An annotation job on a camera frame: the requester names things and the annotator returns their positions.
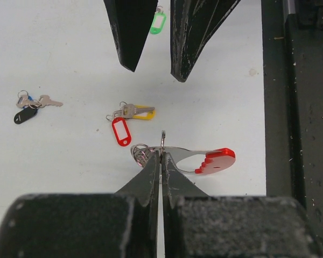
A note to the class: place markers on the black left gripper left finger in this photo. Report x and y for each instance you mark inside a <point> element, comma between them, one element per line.
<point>121,224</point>

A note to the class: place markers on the black and blue tagged keys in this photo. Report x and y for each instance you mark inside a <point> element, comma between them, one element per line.
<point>30,106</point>

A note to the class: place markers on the yellow tagged key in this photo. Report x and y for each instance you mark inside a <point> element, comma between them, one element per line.
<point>132,111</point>

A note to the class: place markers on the red handled metal key organiser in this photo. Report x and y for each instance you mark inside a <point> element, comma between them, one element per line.
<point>200,162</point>

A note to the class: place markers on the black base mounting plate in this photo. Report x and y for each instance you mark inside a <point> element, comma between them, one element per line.
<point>293,96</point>

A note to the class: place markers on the red tagged key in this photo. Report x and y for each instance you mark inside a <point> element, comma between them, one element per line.
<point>120,127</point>

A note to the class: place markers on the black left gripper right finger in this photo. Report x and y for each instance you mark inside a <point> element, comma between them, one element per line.
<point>199,225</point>

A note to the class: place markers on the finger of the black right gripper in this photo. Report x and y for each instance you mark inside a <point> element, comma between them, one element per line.
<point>130,22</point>
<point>193,23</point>

